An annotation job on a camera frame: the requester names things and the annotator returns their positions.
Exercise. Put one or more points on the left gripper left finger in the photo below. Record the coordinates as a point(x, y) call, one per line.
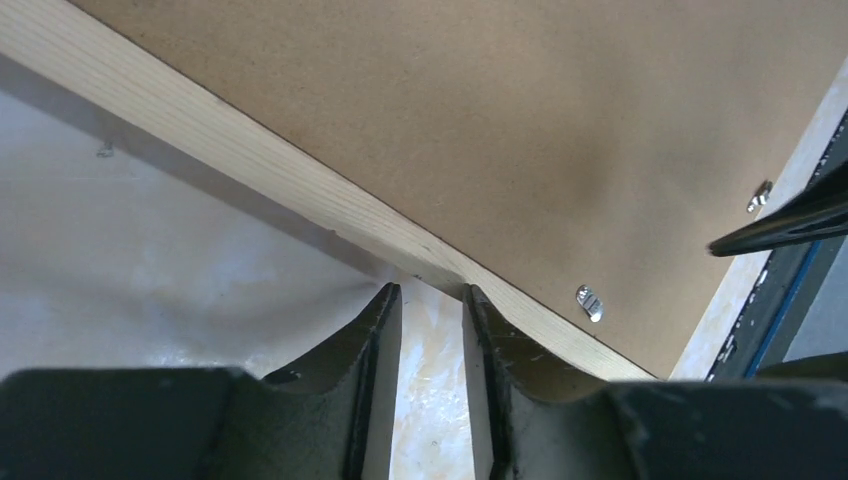
point(329, 414)

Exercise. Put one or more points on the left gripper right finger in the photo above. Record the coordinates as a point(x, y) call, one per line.
point(535, 416)

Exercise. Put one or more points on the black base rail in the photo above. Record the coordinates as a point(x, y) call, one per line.
point(775, 308)

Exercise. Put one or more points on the wooden picture frame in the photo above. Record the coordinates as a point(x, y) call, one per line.
point(60, 41)

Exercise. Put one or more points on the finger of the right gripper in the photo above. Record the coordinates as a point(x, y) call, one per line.
point(819, 212)

